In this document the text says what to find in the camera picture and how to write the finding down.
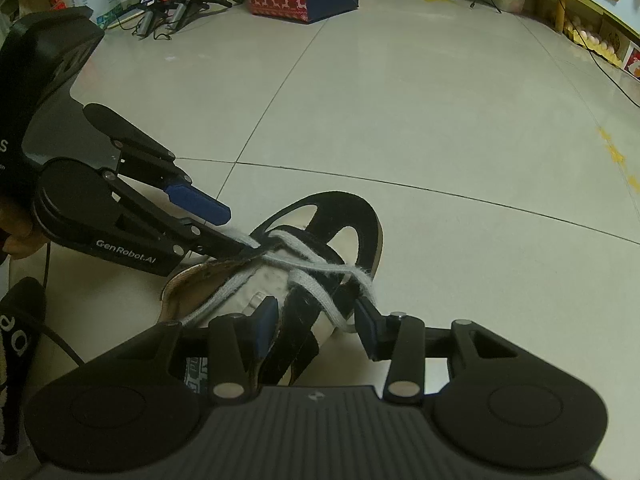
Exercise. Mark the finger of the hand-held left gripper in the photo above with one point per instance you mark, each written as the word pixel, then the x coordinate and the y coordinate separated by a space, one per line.
pixel 200 240
pixel 200 205

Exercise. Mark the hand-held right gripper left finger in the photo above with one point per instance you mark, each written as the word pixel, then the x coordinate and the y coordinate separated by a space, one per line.
pixel 266 325

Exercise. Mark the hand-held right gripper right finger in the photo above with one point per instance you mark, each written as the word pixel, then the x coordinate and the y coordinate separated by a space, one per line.
pixel 367 330

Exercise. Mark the grey shoelace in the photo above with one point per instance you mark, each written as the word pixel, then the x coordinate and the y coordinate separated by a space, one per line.
pixel 305 282

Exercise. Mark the black and beige shoe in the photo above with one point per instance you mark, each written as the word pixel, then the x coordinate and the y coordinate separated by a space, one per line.
pixel 345 210

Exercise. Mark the person's left hand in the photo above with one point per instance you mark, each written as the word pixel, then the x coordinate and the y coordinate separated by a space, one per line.
pixel 17 240

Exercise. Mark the black printed cloth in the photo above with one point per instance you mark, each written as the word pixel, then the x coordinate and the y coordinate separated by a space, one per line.
pixel 17 360

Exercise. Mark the egg tray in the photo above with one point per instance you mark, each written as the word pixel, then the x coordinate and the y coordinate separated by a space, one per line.
pixel 592 40

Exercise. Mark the red picture card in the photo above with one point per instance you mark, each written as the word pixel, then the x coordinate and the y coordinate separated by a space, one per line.
pixel 632 62

